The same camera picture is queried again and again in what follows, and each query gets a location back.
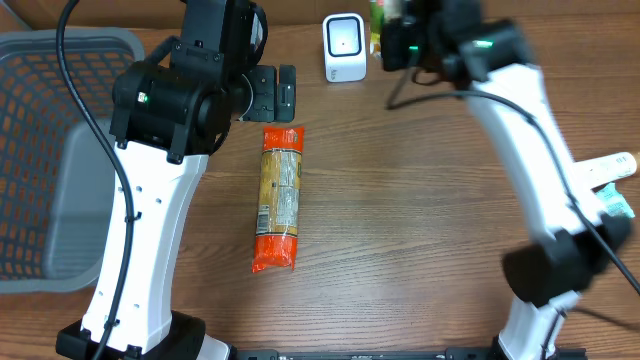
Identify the teal snack packet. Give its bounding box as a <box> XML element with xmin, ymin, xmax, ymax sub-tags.
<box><xmin>595</xmin><ymin>182</ymin><xmax>635</xmax><ymax>218</ymax></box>

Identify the white barcode scanner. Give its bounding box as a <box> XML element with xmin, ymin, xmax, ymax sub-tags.
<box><xmin>322</xmin><ymin>13</ymin><xmax>367</xmax><ymax>83</ymax></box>

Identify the green yellow snack packet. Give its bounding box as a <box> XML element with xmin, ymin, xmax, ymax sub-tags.
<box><xmin>369</xmin><ymin>0</ymin><xmax>402</xmax><ymax>58</ymax></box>

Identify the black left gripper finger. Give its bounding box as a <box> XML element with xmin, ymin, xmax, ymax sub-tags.
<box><xmin>275</xmin><ymin>94</ymin><xmax>296</xmax><ymax>123</ymax></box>
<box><xmin>278</xmin><ymin>64</ymin><xmax>296</xmax><ymax>95</ymax></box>

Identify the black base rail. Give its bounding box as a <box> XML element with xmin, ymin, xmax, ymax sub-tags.
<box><xmin>234</xmin><ymin>347</ymin><xmax>586</xmax><ymax>360</ymax></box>

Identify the white tube with gold cap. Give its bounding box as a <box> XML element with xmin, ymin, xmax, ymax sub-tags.
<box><xmin>574</xmin><ymin>152</ymin><xmax>639</xmax><ymax>189</ymax></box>

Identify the orange noodle packet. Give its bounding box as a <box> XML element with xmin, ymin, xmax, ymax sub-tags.
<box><xmin>252</xmin><ymin>127</ymin><xmax>305</xmax><ymax>273</ymax></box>

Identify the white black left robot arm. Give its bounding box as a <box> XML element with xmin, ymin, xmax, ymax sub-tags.
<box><xmin>56</xmin><ymin>0</ymin><xmax>296</xmax><ymax>360</ymax></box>

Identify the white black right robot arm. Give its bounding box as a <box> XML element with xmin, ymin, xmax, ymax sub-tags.
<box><xmin>372</xmin><ymin>0</ymin><xmax>632</xmax><ymax>359</ymax></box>

